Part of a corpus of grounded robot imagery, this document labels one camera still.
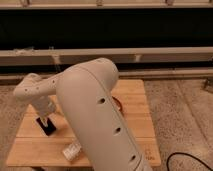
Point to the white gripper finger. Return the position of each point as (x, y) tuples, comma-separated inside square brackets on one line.
[(44, 120), (58, 111)]

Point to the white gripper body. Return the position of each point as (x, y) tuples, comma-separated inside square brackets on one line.
[(44, 106)]

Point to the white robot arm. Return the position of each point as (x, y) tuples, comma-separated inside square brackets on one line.
[(83, 92)]

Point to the wooden table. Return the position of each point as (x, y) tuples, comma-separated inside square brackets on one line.
[(32, 148)]

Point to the clear plastic bottle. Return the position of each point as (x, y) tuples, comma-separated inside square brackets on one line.
[(72, 151)]

